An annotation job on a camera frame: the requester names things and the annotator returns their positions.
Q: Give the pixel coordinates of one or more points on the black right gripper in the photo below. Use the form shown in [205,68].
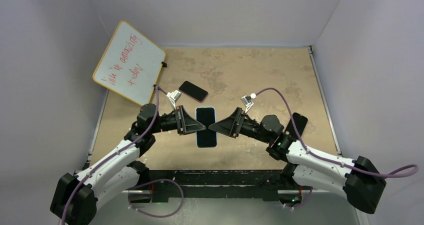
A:
[228,126]

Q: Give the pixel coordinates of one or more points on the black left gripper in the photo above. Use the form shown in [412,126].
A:
[186,123]

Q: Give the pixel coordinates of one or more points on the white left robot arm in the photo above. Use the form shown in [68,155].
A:
[77,198]

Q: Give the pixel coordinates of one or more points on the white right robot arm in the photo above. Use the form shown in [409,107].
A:
[356,180]

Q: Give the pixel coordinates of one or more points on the black phone with pink edge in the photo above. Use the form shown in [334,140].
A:
[193,91]

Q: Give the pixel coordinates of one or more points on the black phone case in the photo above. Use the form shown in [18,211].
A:
[296,127]

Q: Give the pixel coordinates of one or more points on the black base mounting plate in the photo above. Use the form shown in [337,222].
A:
[164,189]

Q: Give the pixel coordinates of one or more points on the yellow framed whiteboard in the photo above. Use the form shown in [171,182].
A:
[130,64]

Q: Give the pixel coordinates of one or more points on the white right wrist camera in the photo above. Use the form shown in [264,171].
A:
[248,101]

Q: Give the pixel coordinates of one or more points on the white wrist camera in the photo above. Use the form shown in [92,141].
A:
[248,101]
[173,97]

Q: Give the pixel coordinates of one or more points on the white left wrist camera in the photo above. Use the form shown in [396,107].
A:
[173,97]

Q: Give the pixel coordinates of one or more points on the aluminium front rail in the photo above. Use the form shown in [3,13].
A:
[224,183]

